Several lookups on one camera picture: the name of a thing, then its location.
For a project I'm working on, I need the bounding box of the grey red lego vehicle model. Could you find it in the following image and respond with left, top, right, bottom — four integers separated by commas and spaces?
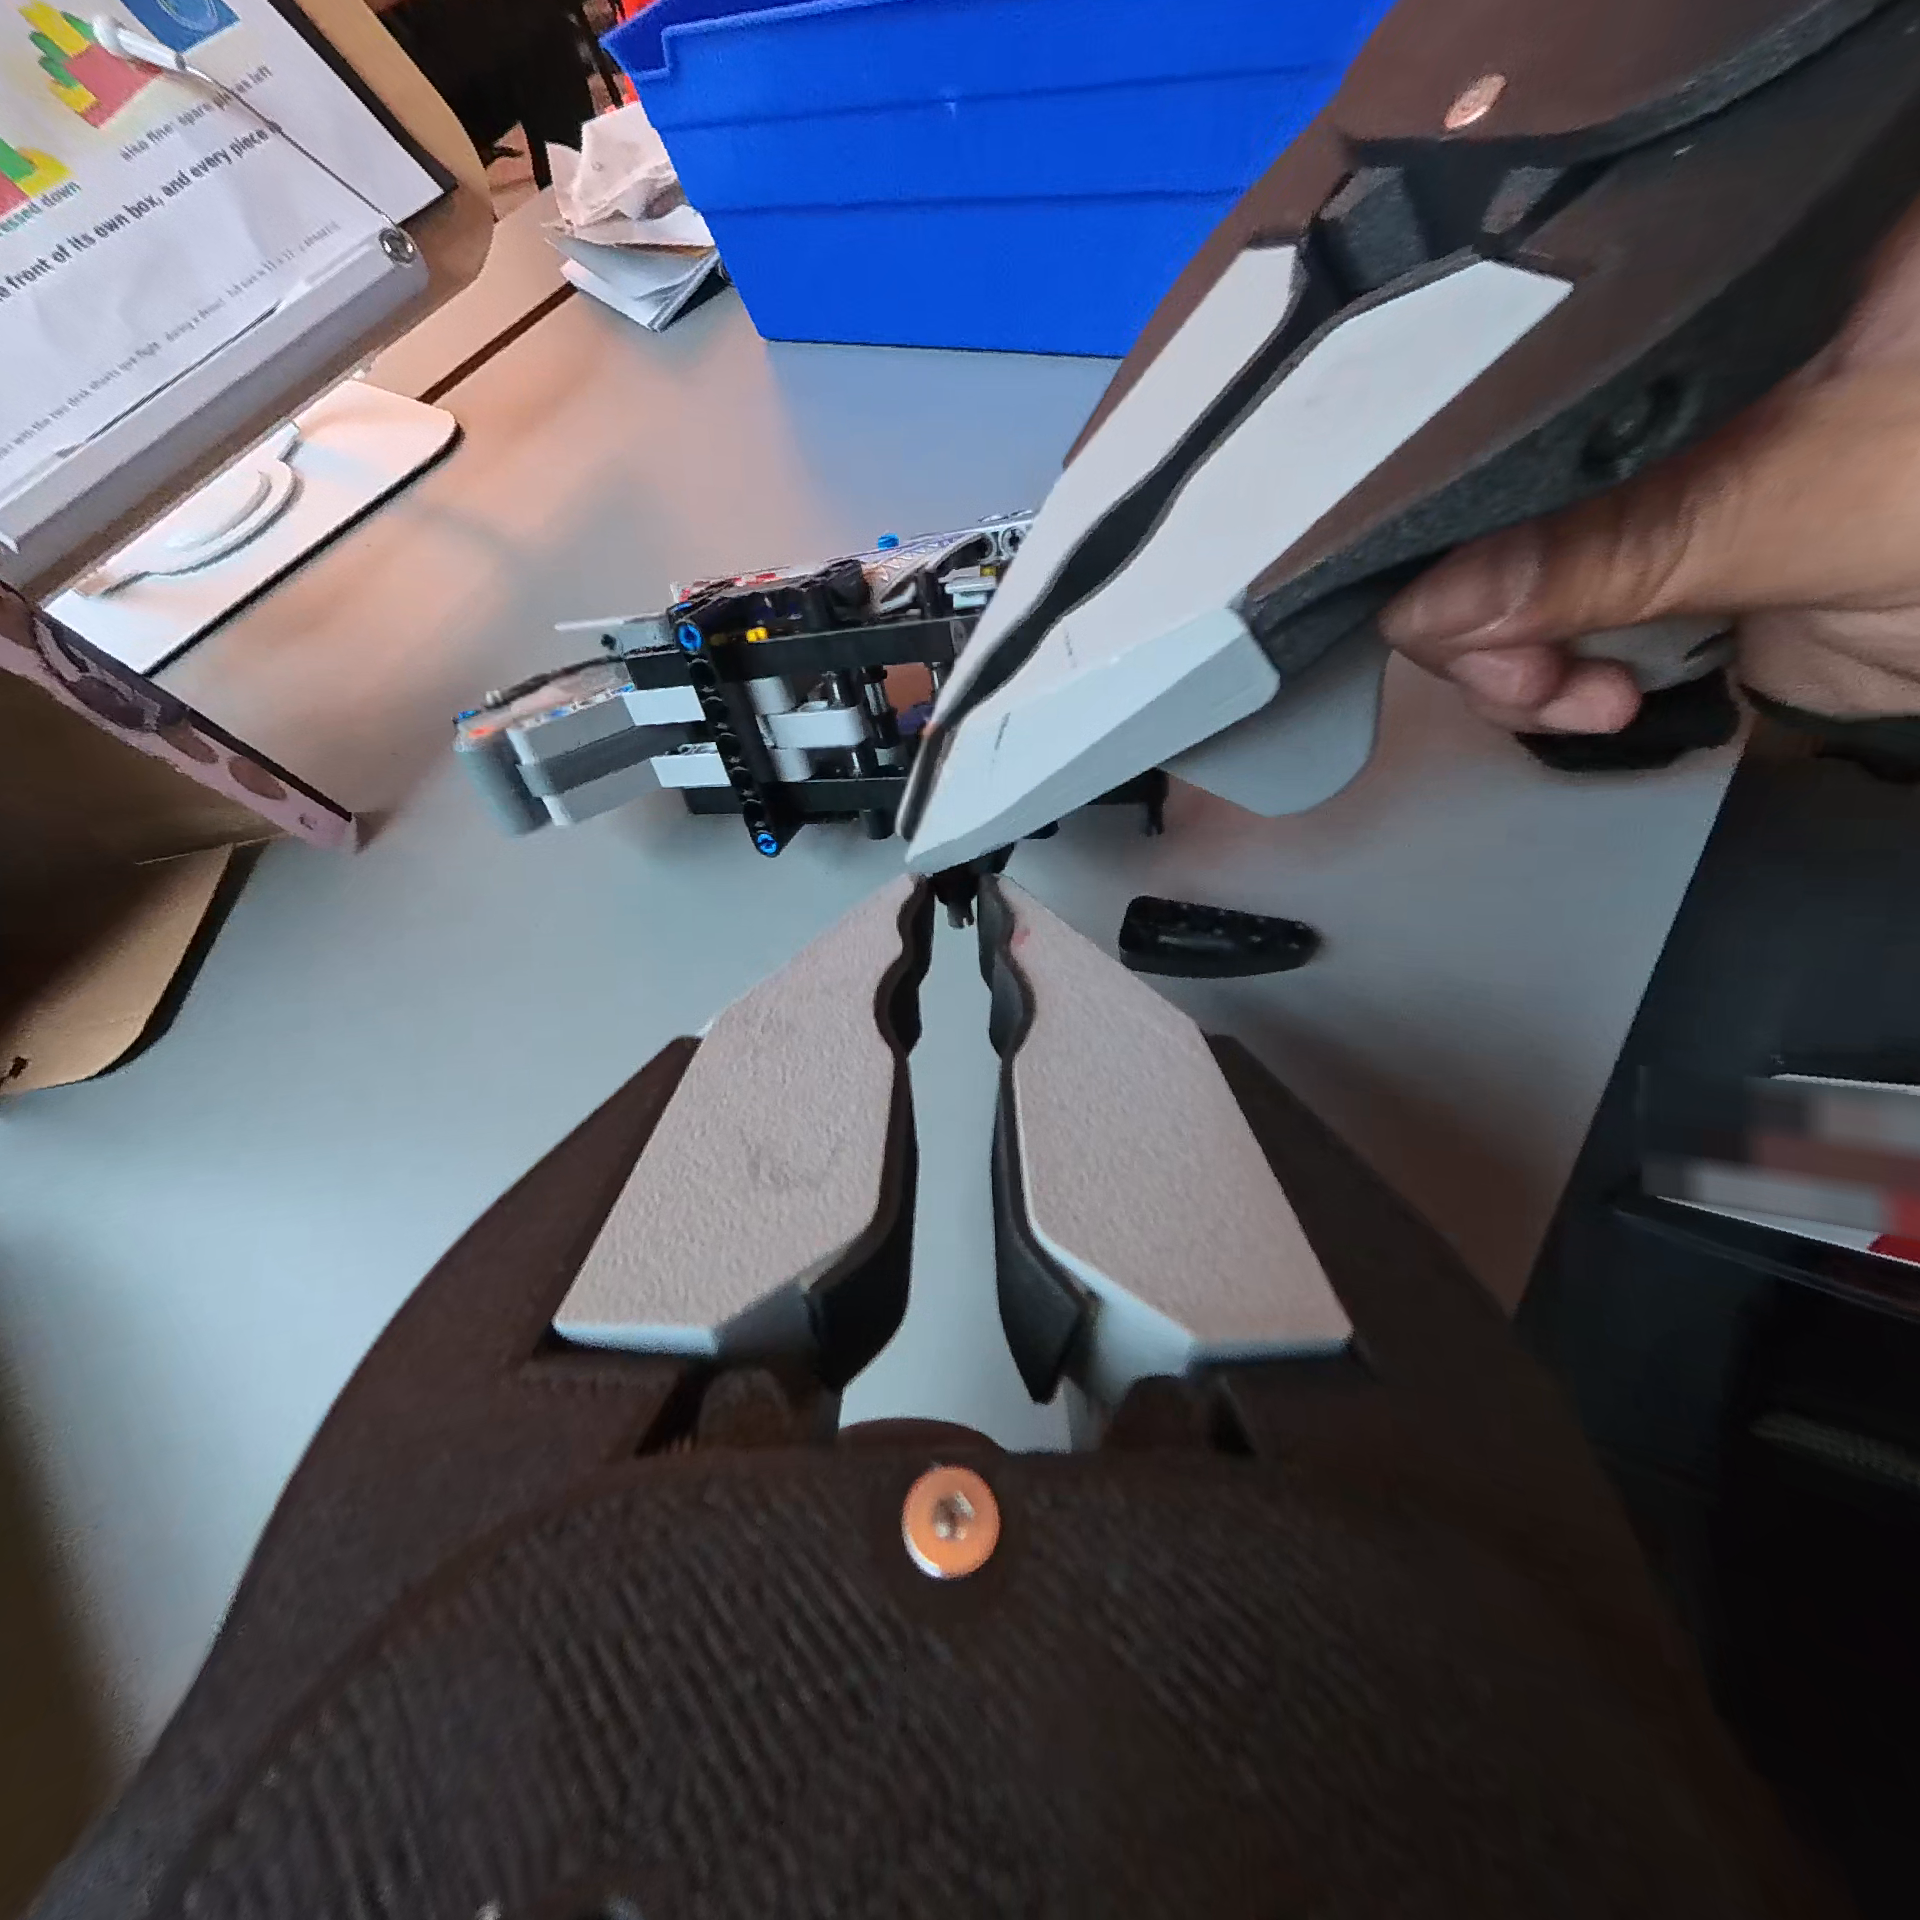
454, 510, 1171, 890

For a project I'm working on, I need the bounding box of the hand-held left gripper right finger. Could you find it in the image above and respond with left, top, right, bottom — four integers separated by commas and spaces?
982, 882, 1356, 1442

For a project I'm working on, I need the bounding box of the printed instruction sheet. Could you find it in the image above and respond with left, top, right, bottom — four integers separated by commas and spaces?
0, 0, 456, 500

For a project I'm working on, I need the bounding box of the person's black jacket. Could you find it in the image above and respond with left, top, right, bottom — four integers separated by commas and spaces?
1513, 719, 1920, 1877

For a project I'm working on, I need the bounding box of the person's right hand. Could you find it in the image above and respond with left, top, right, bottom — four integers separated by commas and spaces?
1380, 244, 1920, 739

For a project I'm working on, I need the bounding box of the black lego set box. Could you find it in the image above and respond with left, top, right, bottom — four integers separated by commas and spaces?
0, 575, 379, 1099

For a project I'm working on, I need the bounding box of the torn white paper bag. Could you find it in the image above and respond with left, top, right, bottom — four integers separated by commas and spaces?
545, 101, 709, 245

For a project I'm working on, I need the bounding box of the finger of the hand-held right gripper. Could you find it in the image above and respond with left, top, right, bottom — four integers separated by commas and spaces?
896, 251, 1578, 879
930, 240, 1310, 737

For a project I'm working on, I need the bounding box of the black curved lego panel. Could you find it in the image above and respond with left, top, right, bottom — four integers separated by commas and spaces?
1115, 893, 1326, 982

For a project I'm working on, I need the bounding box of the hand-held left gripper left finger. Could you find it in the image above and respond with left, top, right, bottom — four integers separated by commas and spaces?
551, 876, 930, 1428

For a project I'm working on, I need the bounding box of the red white id badge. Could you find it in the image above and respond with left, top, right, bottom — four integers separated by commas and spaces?
1631, 1062, 1920, 1265

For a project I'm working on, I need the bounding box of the blue plastic bin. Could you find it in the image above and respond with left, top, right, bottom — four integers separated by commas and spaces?
599, 0, 1404, 362

